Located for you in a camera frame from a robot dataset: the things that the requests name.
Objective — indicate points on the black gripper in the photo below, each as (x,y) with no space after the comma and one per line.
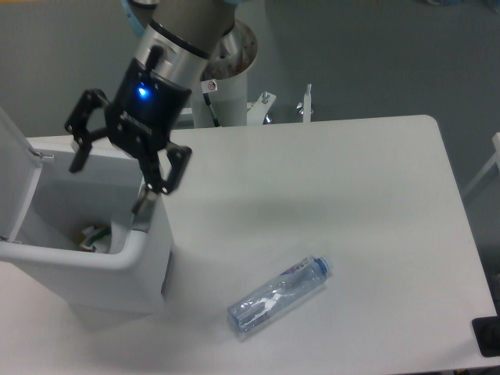
(144,113)

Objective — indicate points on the silver plastic wrapper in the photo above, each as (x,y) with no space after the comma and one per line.
(120,230)

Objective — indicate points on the clear plastic water bottle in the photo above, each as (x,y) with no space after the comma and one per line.
(279,296)

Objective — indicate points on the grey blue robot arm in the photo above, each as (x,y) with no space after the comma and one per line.
(184,44)

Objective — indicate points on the green white trash in can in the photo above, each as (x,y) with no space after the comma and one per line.
(95,239)

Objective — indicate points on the white open trash can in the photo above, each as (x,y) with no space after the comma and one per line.
(75,233)

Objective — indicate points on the black device at table edge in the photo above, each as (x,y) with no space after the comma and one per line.
(486,330)

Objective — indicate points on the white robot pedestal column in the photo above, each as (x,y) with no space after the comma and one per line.
(230,63)

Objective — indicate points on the white pedestal base frame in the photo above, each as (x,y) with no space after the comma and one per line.
(273,109)

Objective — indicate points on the white frame at right edge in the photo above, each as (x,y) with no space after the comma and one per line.
(485,175)

